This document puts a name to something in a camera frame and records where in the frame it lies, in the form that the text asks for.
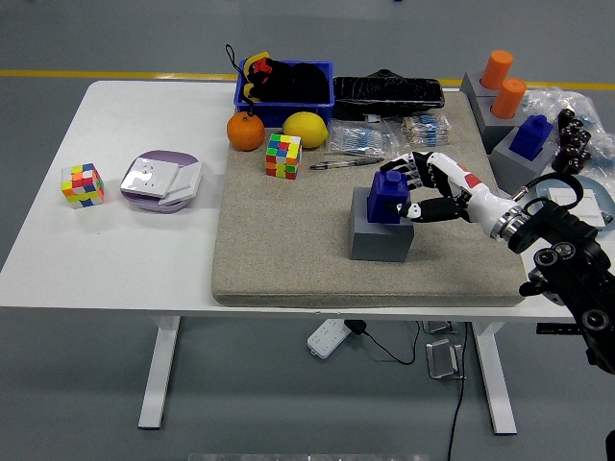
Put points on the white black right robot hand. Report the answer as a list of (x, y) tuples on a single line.
[(480, 201)]

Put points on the blue square seal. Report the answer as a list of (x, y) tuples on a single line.
[(384, 197), (528, 139)]

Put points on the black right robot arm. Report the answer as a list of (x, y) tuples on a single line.
[(567, 249)]

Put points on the grey seal holder block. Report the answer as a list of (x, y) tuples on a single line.
[(516, 173), (471, 86), (379, 245), (490, 127)]

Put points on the orange cylinder seal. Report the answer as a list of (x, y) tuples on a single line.
[(497, 69), (508, 98)]

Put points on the black cylindrical knob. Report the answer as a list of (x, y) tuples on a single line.
[(568, 116), (582, 138), (570, 151), (572, 130), (567, 165), (583, 157)]

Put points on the light blue plate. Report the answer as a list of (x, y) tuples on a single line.
[(596, 183)]

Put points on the crumpled clear plastic bag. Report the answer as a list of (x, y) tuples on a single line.
[(548, 103)]

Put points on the clear bag of blue resistors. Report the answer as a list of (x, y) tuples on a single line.
[(362, 139)]

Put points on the black keyboard in plastic wrap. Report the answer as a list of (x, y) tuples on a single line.
[(389, 96)]

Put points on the clear silver pen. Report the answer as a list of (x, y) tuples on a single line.
[(346, 163)]

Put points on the black table control panel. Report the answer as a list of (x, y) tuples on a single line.
[(552, 330)]

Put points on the white table leg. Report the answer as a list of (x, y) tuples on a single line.
[(497, 384), (161, 374)]

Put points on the yellow lemon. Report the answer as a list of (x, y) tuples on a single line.
[(306, 129)]

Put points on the grey-brown mat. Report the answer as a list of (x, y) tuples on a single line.
[(288, 240)]

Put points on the colourful puzzle cube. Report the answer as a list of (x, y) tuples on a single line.
[(82, 186), (283, 156)]

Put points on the white power strip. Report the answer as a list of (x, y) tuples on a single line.
[(328, 337)]

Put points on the blue plastic bin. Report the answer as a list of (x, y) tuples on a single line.
[(283, 111)]

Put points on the orange fruit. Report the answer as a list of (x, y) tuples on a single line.
[(246, 132)]

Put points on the purple plate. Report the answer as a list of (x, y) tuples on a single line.
[(165, 156)]

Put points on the white wall switch panel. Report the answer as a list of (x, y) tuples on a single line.
[(187, 180), (590, 201)]

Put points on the small metal bracket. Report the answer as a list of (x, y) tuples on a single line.
[(438, 327)]

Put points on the large metal bracket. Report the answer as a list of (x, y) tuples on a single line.
[(442, 359)]

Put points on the white wall socket panel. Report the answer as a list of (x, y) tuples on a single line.
[(148, 177)]

